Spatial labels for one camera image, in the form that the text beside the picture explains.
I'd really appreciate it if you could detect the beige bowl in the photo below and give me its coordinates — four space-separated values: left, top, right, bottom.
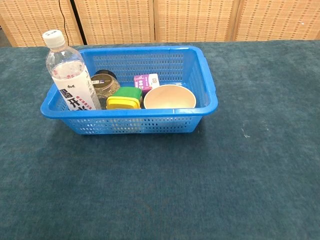
143 84 197 110

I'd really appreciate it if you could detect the small purple box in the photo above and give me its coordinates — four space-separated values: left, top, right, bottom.
133 73 161 91

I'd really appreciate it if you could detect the clear plastic water bottle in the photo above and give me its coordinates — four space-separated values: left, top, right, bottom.
41 29 102 111

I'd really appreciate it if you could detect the green container with yellow lid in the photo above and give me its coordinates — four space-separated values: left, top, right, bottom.
106 86 143 110

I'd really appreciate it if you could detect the teal table cloth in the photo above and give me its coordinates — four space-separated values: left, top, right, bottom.
0 39 320 240

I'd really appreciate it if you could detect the thin black hanging cable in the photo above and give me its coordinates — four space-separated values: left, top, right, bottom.
58 0 68 42

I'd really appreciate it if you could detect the bamboo folding screen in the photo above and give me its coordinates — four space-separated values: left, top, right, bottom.
0 0 320 48

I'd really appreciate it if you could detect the blue plastic basket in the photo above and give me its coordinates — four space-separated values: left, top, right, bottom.
40 45 219 135

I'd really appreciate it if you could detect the black tripod stand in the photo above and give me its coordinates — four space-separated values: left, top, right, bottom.
69 0 88 46

